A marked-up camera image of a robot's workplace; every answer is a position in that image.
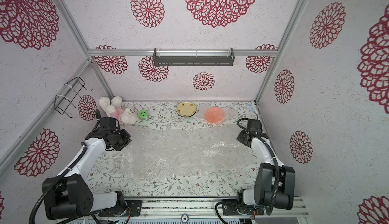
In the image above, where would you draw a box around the orange plate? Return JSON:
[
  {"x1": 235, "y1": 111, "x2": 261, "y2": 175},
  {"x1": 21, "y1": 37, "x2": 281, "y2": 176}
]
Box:
[{"x1": 197, "y1": 104, "x2": 237, "y2": 125}]

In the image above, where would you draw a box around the yellow plate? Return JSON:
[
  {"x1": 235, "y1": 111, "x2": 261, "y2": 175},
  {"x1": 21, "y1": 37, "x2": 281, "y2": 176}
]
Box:
[{"x1": 176, "y1": 102, "x2": 197, "y2": 118}]

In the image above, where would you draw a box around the clear bubble wrap sheet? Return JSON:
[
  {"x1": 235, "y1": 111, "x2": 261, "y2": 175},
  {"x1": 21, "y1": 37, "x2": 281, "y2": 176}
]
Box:
[{"x1": 115, "y1": 125, "x2": 257, "y2": 178}]

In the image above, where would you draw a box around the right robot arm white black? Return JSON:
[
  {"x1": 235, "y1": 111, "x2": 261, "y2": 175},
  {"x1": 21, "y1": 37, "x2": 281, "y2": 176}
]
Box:
[{"x1": 215, "y1": 118, "x2": 295, "y2": 224}]

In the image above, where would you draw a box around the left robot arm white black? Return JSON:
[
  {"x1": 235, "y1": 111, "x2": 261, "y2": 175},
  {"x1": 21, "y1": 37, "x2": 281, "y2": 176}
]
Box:
[{"x1": 28, "y1": 110, "x2": 131, "y2": 224}]

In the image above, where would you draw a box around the white plush bunny pink dress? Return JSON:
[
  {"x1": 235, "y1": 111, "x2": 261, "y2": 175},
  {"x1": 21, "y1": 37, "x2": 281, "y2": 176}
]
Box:
[{"x1": 99, "y1": 96, "x2": 139, "y2": 125}]

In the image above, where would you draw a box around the green round toy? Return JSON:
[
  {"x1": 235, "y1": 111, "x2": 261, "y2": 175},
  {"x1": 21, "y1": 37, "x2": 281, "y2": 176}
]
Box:
[{"x1": 138, "y1": 110, "x2": 149, "y2": 120}]

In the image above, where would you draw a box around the blue toy with cord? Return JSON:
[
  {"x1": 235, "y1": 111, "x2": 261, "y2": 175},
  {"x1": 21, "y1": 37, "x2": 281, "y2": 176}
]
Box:
[{"x1": 247, "y1": 103, "x2": 259, "y2": 120}]

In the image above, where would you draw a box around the black wire wall basket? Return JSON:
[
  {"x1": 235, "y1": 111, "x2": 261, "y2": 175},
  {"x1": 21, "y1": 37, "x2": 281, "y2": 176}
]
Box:
[{"x1": 53, "y1": 77, "x2": 93, "y2": 119}]

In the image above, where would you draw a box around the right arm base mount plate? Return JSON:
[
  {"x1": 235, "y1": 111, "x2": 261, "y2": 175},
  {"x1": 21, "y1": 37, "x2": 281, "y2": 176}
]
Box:
[{"x1": 222, "y1": 199, "x2": 264, "y2": 216}]

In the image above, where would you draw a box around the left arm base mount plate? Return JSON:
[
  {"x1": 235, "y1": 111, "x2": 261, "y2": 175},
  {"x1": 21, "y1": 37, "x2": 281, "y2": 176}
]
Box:
[{"x1": 98, "y1": 200, "x2": 142, "y2": 218}]

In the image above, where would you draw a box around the aluminium front rail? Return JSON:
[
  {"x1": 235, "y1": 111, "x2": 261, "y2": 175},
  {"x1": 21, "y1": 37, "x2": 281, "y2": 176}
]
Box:
[{"x1": 53, "y1": 196, "x2": 310, "y2": 220}]

